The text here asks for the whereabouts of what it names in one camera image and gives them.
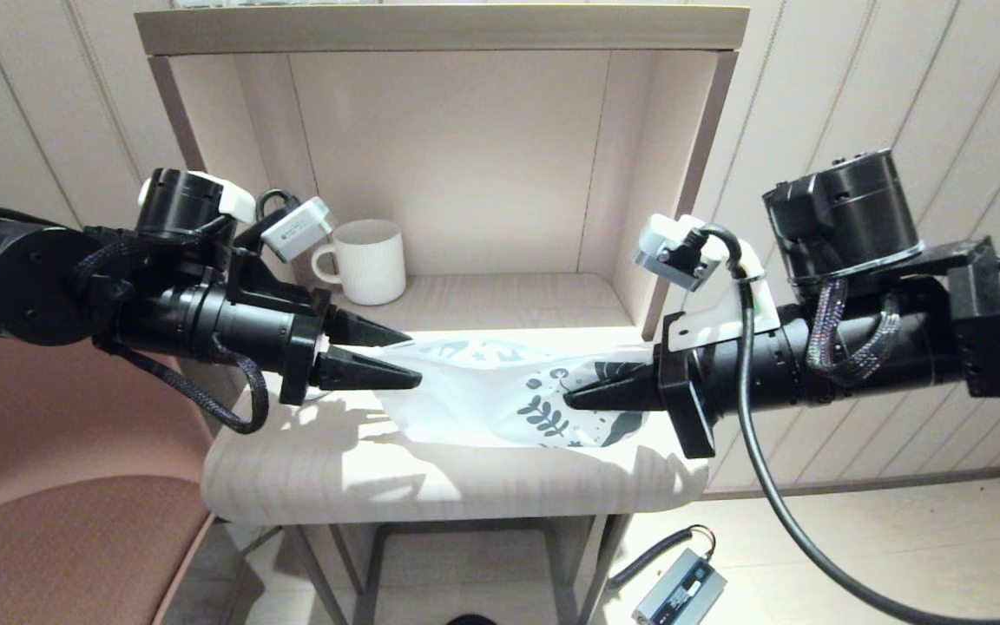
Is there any white floral zipper pouch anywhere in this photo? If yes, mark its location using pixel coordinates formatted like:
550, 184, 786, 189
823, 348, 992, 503
370, 337, 666, 451

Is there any white ribbed mug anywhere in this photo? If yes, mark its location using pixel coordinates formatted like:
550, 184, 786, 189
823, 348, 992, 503
312, 219, 407, 306

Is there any light wooden desk with hutch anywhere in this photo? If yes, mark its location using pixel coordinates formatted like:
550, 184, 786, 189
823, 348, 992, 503
134, 4, 751, 625

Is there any grey power adapter box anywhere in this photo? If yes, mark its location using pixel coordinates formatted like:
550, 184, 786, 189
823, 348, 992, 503
632, 550, 727, 625

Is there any brown pink chair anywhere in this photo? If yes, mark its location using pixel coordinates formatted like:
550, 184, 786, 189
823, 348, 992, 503
0, 334, 245, 625

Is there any black left camera bracket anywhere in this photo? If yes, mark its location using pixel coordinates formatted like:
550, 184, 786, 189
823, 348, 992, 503
231, 221, 319, 306

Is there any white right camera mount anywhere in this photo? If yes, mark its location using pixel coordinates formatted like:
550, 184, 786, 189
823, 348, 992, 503
663, 227, 783, 352

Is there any braided right arm cable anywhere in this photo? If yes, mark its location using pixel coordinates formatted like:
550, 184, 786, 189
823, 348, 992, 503
804, 278, 900, 387

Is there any braided arm cable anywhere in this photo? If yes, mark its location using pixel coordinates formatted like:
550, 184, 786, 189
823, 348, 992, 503
804, 278, 900, 387
75, 239, 271, 435

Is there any braided left arm cable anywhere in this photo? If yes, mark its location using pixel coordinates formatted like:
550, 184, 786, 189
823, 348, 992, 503
75, 239, 271, 435

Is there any black right camera cable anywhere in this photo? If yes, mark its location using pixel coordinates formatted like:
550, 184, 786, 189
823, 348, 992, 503
695, 224, 1000, 625

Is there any black camera cable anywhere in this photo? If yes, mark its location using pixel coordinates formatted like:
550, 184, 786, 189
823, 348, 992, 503
255, 188, 299, 222
695, 224, 1000, 625

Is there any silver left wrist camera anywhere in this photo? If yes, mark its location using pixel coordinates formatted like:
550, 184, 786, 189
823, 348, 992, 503
260, 196, 336, 264

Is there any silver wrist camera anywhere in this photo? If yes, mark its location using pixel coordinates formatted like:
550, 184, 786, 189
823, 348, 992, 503
635, 214, 731, 292
260, 196, 336, 264

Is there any black left camera cable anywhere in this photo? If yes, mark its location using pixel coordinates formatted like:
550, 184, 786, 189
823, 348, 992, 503
255, 188, 299, 222

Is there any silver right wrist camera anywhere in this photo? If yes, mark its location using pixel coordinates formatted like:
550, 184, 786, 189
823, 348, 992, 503
635, 214, 731, 292

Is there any black adapter cable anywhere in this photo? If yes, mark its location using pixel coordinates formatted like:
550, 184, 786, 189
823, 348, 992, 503
606, 526, 716, 594

